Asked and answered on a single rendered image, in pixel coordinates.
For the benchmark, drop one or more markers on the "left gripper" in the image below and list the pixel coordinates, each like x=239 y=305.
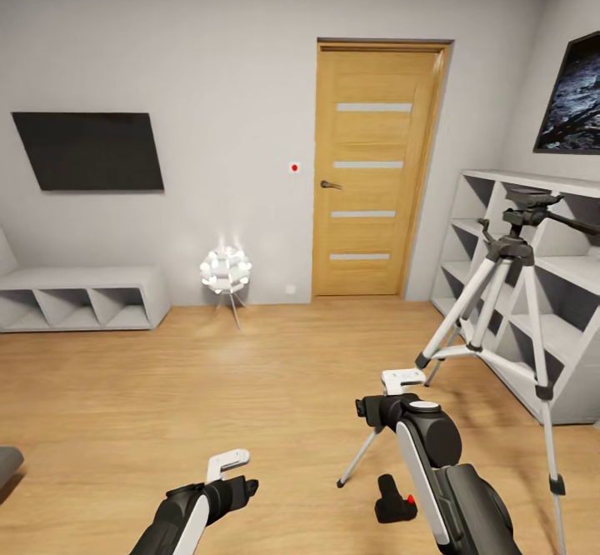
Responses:
x=234 y=494

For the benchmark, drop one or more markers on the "digital camera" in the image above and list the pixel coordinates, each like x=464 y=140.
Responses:
x=392 y=508

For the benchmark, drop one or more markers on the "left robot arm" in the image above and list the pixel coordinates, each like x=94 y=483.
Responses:
x=181 y=518

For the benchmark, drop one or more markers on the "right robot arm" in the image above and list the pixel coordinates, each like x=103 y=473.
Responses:
x=465 y=513

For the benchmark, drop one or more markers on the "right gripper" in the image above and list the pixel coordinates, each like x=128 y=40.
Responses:
x=376 y=409

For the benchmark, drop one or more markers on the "bookcase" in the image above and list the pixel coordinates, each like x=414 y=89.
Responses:
x=560 y=262
x=43 y=299

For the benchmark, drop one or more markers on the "camera tripod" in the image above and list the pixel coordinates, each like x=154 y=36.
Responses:
x=495 y=267

